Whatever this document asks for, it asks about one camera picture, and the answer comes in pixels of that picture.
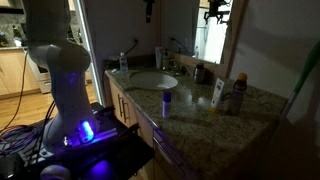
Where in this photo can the chrome faucet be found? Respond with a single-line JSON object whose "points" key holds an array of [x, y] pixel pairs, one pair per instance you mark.
{"points": [[173, 67]]}

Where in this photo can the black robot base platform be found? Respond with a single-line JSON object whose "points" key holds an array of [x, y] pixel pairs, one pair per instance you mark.
{"points": [[113, 150]]}

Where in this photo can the soap dispenser bottle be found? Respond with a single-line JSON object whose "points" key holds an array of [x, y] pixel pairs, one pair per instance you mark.
{"points": [[166, 61]]}

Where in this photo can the dark metal cup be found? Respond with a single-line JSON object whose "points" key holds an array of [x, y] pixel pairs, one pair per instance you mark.
{"points": [[199, 74]]}

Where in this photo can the white oval sink basin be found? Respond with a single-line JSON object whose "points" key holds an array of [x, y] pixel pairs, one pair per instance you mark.
{"points": [[153, 81]]}

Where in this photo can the small white tube yellow cap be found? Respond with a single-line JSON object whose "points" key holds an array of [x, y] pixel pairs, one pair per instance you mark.
{"points": [[217, 95]]}

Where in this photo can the grey round dome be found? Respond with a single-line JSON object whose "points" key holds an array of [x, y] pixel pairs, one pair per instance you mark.
{"points": [[55, 172]]}

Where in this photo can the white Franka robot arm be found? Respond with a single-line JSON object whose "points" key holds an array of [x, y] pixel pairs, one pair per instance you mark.
{"points": [[68, 93]]}

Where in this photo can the dark spray bottle orange cap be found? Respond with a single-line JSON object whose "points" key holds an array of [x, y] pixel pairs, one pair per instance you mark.
{"points": [[237, 98]]}

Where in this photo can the light wood kitchen cabinets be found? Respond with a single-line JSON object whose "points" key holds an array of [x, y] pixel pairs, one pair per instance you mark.
{"points": [[11, 71]]}

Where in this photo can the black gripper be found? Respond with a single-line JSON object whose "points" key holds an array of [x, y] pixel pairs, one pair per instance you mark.
{"points": [[149, 6]]}

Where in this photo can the white kitchen appliance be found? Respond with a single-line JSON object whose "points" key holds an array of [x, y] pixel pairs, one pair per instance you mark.
{"points": [[41, 81]]}

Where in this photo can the white bottle with blue cap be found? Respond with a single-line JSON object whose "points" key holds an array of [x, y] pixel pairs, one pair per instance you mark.
{"points": [[166, 106]]}

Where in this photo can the white door frame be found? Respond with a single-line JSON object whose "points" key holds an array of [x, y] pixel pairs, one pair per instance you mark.
{"points": [[87, 40]]}

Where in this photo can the wood framed wall mirror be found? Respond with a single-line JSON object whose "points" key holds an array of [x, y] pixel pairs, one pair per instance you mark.
{"points": [[230, 43]]}

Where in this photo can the clear plastic water bottle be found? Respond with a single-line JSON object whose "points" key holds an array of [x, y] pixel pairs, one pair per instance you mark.
{"points": [[123, 64]]}

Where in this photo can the wooden vanity cabinet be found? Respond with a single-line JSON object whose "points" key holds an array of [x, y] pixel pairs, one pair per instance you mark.
{"points": [[115, 96]]}

